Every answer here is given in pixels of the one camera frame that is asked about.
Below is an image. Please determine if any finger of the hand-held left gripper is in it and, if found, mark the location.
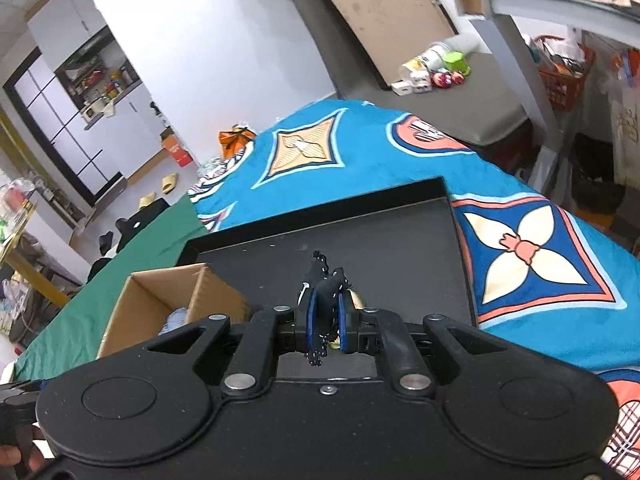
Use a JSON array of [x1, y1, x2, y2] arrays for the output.
[[0, 379, 49, 403]]

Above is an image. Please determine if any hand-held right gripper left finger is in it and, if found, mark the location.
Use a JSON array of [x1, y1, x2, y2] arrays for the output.
[[145, 290, 321, 395]]

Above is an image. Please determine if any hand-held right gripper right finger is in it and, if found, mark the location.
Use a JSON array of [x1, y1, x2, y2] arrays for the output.
[[337, 292, 531, 394]]

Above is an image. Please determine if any black frilly soft toy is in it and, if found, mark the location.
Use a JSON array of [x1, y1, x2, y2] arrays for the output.
[[295, 249, 351, 368]]

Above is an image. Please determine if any black tray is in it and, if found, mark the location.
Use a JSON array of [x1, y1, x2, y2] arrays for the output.
[[177, 176, 482, 382]]

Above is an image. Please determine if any grey fuzzy plush toy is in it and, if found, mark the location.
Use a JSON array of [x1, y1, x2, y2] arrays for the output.
[[159, 306, 192, 337]]

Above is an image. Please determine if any brown cardboard box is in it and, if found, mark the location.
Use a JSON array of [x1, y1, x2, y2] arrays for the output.
[[96, 262, 251, 361]]

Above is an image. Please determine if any person's left hand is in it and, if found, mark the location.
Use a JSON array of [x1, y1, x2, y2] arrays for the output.
[[0, 425, 57, 467]]

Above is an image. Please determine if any green cloth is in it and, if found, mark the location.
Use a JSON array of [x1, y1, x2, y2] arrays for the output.
[[14, 194, 212, 382]]

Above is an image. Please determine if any blue printed blanket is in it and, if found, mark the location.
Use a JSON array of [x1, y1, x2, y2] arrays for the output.
[[189, 100, 640, 479]]

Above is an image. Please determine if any orange bag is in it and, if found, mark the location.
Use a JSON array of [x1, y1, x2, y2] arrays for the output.
[[218, 125, 259, 162]]

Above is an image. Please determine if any orange cardboard box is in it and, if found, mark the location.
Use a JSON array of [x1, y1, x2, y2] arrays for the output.
[[160, 135, 195, 169]]

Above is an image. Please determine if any grey bench cushion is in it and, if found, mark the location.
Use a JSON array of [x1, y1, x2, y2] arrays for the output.
[[345, 50, 532, 145]]

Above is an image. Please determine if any black framed glass door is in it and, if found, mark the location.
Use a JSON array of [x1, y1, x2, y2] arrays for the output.
[[4, 47, 127, 207]]

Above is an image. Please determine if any white cabinet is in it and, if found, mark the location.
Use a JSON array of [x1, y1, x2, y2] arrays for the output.
[[80, 80, 167, 182]]

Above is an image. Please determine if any green container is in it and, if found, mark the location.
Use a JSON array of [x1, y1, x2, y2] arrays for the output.
[[442, 51, 472, 77]]

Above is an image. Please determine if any black bin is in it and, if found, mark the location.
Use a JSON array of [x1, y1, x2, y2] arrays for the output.
[[569, 132, 627, 222]]

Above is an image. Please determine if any brown wooden board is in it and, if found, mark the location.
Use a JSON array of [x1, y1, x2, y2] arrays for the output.
[[302, 0, 459, 92]]

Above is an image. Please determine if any white table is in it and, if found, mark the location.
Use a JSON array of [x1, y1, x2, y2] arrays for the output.
[[451, 0, 640, 196]]

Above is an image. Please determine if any cluttered kitchen shelf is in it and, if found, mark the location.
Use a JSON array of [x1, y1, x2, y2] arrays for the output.
[[54, 25, 143, 123]]

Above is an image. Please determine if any orange plastic basket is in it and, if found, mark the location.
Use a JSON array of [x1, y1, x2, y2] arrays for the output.
[[532, 35, 597, 109]]

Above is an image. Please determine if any yellow table frame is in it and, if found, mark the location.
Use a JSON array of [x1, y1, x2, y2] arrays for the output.
[[0, 199, 72, 307]]

